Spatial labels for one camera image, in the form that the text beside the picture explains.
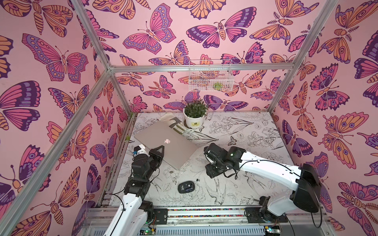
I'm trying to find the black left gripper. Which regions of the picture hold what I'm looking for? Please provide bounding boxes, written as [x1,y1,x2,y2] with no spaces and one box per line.
[143,145,163,182]

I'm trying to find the silver laptop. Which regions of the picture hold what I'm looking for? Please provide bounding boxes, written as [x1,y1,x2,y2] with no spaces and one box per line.
[134,121,197,170]

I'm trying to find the black wireless mouse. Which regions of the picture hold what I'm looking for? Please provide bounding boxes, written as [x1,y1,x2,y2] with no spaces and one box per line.
[178,181,195,194]

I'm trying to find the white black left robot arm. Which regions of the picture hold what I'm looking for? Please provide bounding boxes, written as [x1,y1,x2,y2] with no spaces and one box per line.
[104,145,164,236]

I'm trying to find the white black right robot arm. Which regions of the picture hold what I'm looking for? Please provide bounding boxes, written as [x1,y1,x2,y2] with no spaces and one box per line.
[203,143,322,222]

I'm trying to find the white grey work glove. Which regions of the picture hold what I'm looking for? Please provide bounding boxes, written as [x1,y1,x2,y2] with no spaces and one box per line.
[158,113,187,135]

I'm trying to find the green plant in white pot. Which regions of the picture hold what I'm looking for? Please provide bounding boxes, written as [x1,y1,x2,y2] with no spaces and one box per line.
[183,100,208,129]

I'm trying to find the green ball in basket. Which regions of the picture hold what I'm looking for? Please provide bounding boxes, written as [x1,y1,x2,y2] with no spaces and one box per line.
[213,83,223,91]

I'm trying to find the white wire wall basket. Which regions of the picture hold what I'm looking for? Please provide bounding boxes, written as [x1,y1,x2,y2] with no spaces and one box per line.
[188,64,234,92]

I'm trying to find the aluminium frame struts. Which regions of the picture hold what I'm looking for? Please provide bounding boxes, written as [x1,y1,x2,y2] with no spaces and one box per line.
[0,0,337,236]

